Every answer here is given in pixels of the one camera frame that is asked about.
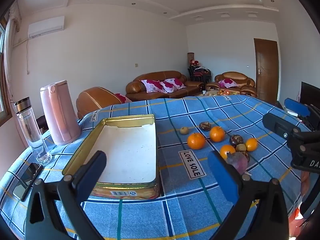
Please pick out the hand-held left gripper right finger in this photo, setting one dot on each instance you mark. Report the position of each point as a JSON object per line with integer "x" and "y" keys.
{"x": 222, "y": 177}

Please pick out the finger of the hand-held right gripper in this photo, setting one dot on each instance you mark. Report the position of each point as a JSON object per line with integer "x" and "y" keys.
{"x": 277, "y": 126}
{"x": 296, "y": 106}

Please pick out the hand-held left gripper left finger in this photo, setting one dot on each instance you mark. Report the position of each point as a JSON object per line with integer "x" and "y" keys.
{"x": 92, "y": 166}

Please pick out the purple beetroot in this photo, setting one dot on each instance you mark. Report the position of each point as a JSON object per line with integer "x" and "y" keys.
{"x": 237, "y": 162}

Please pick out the orange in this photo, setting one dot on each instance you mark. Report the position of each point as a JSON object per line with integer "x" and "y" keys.
{"x": 226, "y": 150}
{"x": 251, "y": 144}
{"x": 196, "y": 141}
{"x": 217, "y": 134}

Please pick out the small yellow pear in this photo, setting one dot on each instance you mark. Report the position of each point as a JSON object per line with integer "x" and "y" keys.
{"x": 241, "y": 147}
{"x": 184, "y": 130}

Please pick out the gold metal tin box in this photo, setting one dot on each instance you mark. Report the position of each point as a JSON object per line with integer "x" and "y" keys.
{"x": 125, "y": 142}

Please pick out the dark brown mangosteen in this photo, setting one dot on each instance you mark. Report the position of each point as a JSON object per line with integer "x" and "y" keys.
{"x": 205, "y": 126}

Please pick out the person's right hand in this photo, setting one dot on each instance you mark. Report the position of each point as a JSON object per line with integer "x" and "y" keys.
{"x": 305, "y": 183}

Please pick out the black television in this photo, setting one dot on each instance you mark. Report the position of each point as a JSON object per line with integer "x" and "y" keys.
{"x": 311, "y": 95}

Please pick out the brown wooden door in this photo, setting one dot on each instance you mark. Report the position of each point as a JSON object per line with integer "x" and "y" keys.
{"x": 266, "y": 70}

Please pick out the brown leather armchair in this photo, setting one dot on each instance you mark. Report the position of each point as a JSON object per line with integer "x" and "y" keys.
{"x": 97, "y": 102}
{"x": 246, "y": 85}

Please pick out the pink electric kettle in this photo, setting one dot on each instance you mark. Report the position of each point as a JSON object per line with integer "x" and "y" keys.
{"x": 60, "y": 115}

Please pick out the blue plaid tablecloth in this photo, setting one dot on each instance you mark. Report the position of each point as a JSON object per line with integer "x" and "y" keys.
{"x": 175, "y": 217}

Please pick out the pink floral pillow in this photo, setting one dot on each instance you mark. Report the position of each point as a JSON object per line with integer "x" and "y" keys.
{"x": 122, "y": 97}
{"x": 152, "y": 85}
{"x": 227, "y": 82}
{"x": 173, "y": 83}

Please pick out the dark round stool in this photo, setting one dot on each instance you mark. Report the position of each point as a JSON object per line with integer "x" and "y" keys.
{"x": 42, "y": 122}

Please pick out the black smartphone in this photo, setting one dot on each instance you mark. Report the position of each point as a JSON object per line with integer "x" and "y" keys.
{"x": 25, "y": 181}

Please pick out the clear glass bottle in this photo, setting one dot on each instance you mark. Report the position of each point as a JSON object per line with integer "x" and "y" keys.
{"x": 30, "y": 130}

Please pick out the coffee table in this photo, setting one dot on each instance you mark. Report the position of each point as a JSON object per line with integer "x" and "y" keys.
{"x": 212, "y": 93}

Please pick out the stacked dark chairs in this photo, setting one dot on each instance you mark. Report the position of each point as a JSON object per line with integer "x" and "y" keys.
{"x": 200, "y": 76}

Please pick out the brown leather sofa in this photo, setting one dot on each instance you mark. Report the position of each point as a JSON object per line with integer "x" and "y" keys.
{"x": 175, "y": 92}

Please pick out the red plush toys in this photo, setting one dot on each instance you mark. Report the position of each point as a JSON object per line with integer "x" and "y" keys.
{"x": 194, "y": 62}

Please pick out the tall patterned vase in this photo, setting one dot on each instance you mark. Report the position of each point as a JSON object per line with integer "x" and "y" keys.
{"x": 190, "y": 58}

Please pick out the window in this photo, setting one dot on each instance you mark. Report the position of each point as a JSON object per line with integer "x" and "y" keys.
{"x": 3, "y": 80}

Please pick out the white air conditioner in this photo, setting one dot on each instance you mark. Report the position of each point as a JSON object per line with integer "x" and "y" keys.
{"x": 46, "y": 27}

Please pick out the pale curtain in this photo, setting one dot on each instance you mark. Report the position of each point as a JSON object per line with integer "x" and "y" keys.
{"x": 13, "y": 17}

